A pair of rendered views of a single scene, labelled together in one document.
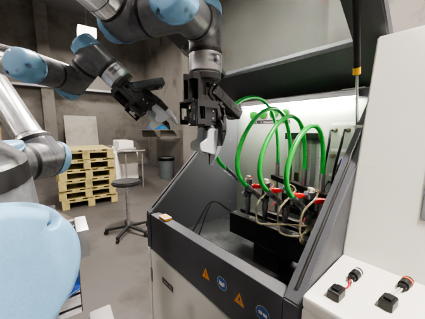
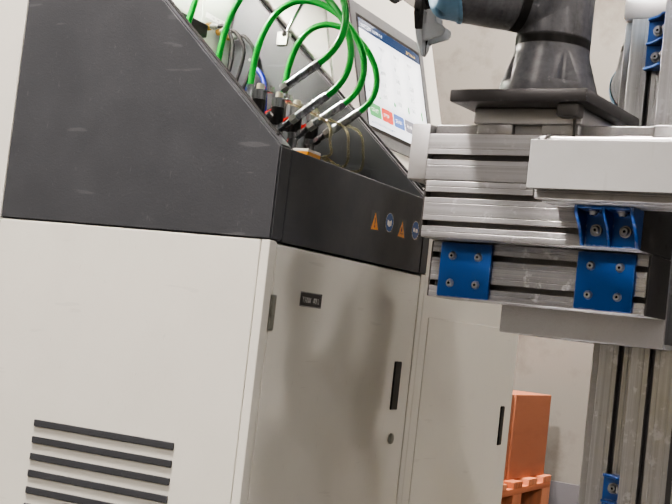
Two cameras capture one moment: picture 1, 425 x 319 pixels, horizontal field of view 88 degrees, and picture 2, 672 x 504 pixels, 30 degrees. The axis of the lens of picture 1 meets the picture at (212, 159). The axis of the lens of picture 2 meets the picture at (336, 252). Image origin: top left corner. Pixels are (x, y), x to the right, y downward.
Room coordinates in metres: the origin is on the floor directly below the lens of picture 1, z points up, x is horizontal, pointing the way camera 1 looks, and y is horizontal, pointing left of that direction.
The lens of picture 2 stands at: (1.60, 2.26, 0.66)
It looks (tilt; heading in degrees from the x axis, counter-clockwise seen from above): 3 degrees up; 248
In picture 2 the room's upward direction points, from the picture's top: 6 degrees clockwise
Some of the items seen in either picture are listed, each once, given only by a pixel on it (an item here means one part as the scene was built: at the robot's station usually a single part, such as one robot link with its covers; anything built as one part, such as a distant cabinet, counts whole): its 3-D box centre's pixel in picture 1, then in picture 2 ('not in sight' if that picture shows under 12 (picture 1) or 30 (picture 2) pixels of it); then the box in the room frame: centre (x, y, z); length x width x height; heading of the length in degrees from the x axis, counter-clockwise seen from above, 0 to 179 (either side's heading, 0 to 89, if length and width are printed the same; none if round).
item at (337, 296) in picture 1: (346, 282); not in sight; (0.41, -0.28, 0.99); 0.12 x 0.02 x 0.02; 127
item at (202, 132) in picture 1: (200, 146); (431, 31); (0.54, 0.03, 1.26); 0.06 x 0.03 x 0.09; 131
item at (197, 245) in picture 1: (200, 262); (352, 217); (0.67, 0.04, 0.87); 0.62 x 0.04 x 0.16; 41
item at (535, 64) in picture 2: not in sight; (549, 72); (0.60, 0.59, 1.09); 0.15 x 0.15 x 0.10
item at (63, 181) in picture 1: (83, 172); not in sight; (4.15, 2.47, 0.49); 1.33 x 0.91 x 0.98; 35
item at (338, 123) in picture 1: (344, 156); (216, 71); (0.82, -0.49, 1.20); 0.13 x 0.03 x 0.31; 41
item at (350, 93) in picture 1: (288, 100); not in sight; (1.00, -0.34, 1.43); 0.54 x 0.03 x 0.02; 41
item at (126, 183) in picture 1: (127, 206); not in sight; (2.68, 1.08, 0.34); 0.57 x 0.54 x 0.68; 119
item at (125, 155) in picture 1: (124, 159); not in sight; (5.71, 2.32, 0.52); 2.20 x 0.56 x 1.04; 34
